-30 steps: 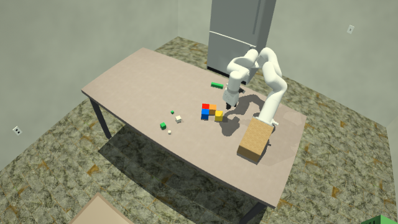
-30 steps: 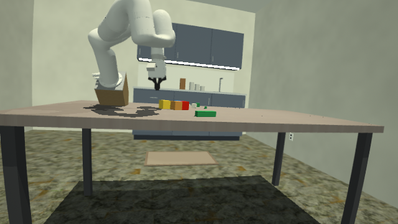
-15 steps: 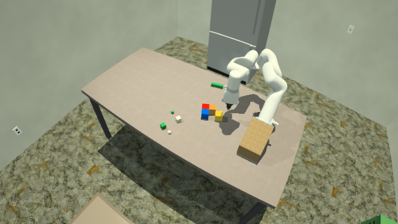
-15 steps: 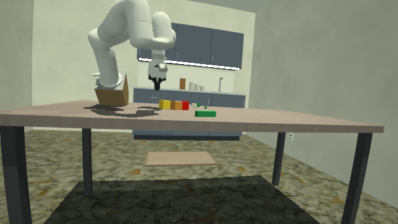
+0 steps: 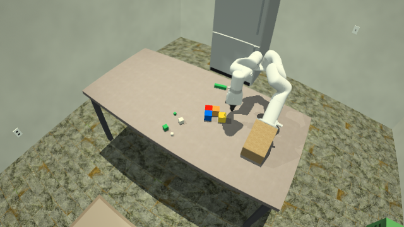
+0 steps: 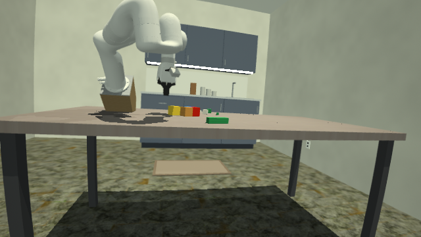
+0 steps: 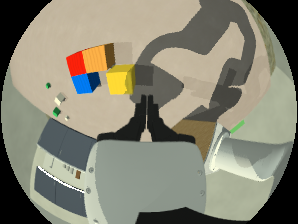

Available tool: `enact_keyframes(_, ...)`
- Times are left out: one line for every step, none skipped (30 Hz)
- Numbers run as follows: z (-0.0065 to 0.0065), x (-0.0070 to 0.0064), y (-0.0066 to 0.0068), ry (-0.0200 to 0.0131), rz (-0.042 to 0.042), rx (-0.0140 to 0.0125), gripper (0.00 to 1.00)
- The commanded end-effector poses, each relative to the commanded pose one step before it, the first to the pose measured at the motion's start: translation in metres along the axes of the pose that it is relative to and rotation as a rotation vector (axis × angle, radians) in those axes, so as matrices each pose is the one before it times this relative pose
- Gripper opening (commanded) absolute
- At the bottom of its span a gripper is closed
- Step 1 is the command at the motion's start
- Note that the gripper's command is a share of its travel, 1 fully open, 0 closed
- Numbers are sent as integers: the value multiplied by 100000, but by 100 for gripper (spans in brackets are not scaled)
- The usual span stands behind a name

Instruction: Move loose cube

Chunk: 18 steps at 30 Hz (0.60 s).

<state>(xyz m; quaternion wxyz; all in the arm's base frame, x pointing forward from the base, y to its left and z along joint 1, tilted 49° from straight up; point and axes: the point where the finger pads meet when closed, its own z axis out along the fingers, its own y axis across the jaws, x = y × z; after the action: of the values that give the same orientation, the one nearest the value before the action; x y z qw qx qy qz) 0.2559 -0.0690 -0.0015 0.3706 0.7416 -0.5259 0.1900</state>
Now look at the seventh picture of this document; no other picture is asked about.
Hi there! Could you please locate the green cube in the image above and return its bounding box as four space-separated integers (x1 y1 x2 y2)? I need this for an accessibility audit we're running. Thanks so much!
53 107 60 117

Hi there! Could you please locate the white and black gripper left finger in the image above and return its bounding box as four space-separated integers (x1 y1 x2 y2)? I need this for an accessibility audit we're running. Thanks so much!
97 95 147 142

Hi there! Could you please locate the red cube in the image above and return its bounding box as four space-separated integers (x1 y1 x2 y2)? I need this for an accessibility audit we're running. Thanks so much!
66 50 87 77

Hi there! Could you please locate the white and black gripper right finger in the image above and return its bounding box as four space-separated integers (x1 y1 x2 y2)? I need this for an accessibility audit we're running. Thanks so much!
147 95 196 144

